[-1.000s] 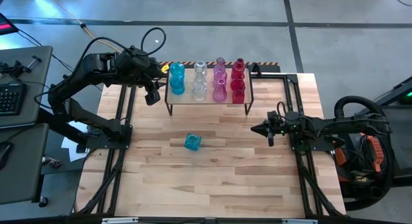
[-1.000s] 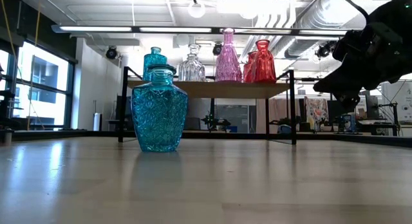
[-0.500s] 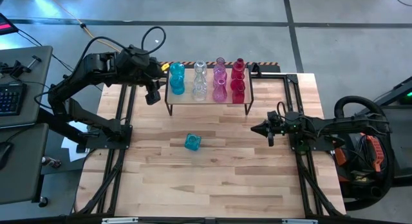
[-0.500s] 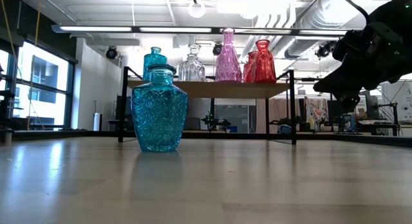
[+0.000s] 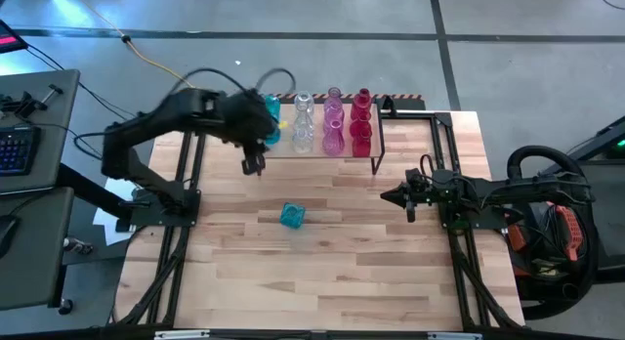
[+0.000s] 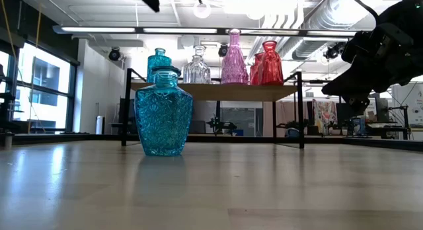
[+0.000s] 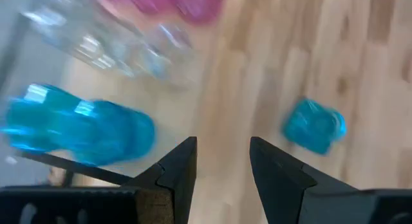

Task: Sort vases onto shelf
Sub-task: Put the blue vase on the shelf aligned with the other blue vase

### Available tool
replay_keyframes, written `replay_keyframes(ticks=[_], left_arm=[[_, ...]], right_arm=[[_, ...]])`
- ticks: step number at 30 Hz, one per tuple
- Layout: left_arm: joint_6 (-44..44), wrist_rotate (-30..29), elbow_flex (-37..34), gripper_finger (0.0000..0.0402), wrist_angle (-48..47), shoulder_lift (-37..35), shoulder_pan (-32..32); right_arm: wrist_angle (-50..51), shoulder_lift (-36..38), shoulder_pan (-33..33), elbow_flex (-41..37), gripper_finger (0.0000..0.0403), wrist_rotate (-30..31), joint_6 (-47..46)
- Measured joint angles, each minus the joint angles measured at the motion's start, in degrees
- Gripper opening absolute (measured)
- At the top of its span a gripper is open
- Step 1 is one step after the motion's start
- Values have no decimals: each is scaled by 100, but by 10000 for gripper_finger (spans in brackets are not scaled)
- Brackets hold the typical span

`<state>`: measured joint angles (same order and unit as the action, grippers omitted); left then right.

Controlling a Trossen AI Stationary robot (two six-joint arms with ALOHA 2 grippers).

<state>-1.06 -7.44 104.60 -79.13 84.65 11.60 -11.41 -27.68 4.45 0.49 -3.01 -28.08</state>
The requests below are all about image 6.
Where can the black ceiling spotlight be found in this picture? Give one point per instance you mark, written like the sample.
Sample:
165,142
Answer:
114,55
223,50

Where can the black track spotlight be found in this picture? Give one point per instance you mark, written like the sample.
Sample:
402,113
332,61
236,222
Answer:
332,52

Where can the teal textured glass vase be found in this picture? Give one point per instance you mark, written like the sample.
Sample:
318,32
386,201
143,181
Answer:
158,63

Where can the red ribbed square-base vase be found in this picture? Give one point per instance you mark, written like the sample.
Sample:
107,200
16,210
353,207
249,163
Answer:
271,68

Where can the small grey cup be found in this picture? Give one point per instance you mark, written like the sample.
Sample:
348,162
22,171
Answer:
8,139

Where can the long ceiling light bar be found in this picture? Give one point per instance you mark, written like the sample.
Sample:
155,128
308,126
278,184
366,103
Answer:
99,29

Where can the wooden shelf black frame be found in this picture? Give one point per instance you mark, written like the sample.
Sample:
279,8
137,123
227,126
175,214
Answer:
231,92

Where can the black camera stand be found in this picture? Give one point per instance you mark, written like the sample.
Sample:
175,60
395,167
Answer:
218,125

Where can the silver air duct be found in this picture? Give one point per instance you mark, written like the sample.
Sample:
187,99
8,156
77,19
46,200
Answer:
317,35

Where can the white round pendant lamp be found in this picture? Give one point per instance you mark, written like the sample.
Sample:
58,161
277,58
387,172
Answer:
202,10

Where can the teal square patterned vase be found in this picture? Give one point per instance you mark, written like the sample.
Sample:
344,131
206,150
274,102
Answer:
163,124

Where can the pink ribbed teardrop vase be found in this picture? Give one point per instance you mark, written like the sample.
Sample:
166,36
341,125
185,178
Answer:
234,64

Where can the black aluminium table frame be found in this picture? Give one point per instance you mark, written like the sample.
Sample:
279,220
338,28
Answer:
92,137

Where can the black monitor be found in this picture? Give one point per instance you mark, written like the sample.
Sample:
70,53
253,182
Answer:
127,111

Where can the patterned colourful cloth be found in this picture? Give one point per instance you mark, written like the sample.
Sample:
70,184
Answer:
325,112

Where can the blue cereal box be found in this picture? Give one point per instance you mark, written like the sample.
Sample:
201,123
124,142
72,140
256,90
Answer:
357,127

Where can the dark window frame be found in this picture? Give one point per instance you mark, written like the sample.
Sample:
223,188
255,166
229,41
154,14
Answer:
72,91

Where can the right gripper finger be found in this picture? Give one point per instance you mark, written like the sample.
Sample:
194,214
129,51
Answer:
353,83

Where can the white cylinder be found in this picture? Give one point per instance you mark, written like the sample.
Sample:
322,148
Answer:
99,126

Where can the clear squat glass vase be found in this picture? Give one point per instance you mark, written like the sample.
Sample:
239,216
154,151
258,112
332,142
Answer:
197,71

